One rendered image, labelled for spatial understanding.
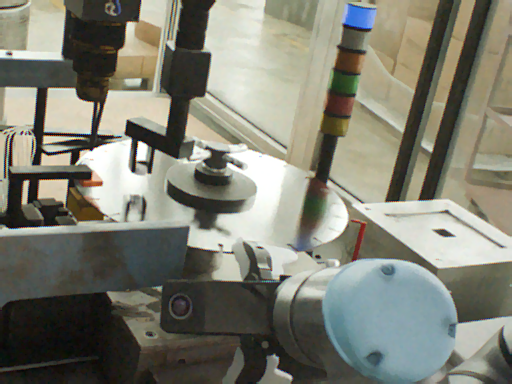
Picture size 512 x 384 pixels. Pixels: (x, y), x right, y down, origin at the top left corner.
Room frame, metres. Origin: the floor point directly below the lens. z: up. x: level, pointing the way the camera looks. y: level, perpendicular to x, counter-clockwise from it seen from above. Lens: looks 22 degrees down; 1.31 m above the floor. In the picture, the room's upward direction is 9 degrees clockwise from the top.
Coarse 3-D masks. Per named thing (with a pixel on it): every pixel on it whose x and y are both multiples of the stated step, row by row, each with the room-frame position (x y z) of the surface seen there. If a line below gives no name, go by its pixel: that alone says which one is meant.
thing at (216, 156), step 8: (192, 136) 0.91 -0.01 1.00; (200, 144) 0.90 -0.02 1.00; (208, 144) 0.88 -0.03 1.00; (216, 144) 0.89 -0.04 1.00; (224, 144) 0.89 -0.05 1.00; (200, 152) 0.86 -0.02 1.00; (208, 152) 0.87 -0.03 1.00; (216, 152) 0.87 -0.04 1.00; (224, 152) 0.87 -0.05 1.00; (232, 152) 0.90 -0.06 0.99; (240, 152) 0.91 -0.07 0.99; (192, 160) 0.85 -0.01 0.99; (208, 160) 0.87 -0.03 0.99; (216, 160) 0.87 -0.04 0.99; (224, 160) 0.87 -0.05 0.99; (232, 160) 0.86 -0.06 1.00; (240, 160) 0.86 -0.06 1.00; (208, 168) 0.87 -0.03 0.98; (216, 168) 0.87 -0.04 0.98; (224, 168) 0.88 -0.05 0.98; (240, 168) 0.85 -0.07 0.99
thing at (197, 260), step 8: (192, 256) 0.86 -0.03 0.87; (200, 256) 0.85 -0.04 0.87; (208, 256) 0.86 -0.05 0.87; (216, 256) 0.86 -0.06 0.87; (184, 264) 0.86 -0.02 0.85; (192, 264) 0.86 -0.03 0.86; (200, 264) 0.85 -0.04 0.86; (208, 264) 0.86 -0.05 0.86; (216, 264) 0.86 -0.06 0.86; (200, 272) 0.85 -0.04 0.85; (208, 272) 0.86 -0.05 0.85
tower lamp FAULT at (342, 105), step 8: (328, 96) 1.12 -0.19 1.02; (336, 96) 1.11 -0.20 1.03; (344, 96) 1.11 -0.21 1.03; (352, 96) 1.12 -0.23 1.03; (328, 104) 1.12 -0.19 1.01; (336, 104) 1.11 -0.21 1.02; (344, 104) 1.11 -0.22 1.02; (352, 104) 1.12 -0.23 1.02; (328, 112) 1.12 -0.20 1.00; (336, 112) 1.11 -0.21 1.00; (344, 112) 1.11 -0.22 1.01
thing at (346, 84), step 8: (336, 72) 1.12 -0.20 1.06; (344, 72) 1.12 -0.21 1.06; (328, 80) 1.13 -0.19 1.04; (336, 80) 1.12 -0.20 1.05; (344, 80) 1.11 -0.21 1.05; (352, 80) 1.11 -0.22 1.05; (328, 88) 1.13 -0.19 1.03; (336, 88) 1.12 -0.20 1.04; (344, 88) 1.11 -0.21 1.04; (352, 88) 1.12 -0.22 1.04
